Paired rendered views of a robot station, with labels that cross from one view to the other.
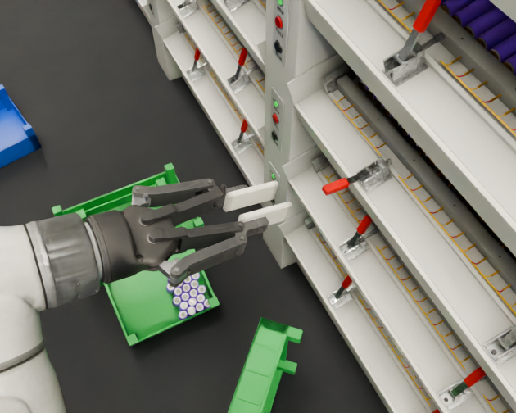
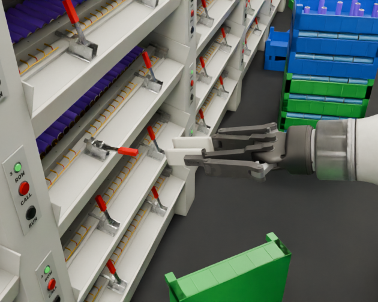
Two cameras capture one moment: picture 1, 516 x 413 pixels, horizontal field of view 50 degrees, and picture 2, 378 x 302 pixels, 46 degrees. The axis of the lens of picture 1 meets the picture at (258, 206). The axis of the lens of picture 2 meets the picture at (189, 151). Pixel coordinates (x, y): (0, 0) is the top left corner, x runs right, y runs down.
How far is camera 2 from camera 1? 0.92 m
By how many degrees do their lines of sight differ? 81
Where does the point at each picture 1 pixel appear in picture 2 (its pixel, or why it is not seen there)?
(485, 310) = (141, 95)
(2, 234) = (372, 127)
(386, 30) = (53, 66)
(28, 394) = not seen: outside the picture
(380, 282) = (120, 205)
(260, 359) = (204, 280)
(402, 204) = (106, 135)
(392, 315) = (136, 192)
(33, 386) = not seen: hidden behind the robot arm
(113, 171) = not seen: outside the picture
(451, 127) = (110, 35)
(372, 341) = (131, 253)
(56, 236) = (338, 123)
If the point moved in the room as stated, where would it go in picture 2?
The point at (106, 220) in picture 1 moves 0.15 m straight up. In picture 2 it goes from (300, 132) to (317, 32)
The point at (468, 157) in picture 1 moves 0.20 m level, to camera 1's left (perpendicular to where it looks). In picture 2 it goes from (124, 30) to (205, 63)
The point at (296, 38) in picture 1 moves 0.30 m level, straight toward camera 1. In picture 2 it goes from (39, 167) to (205, 97)
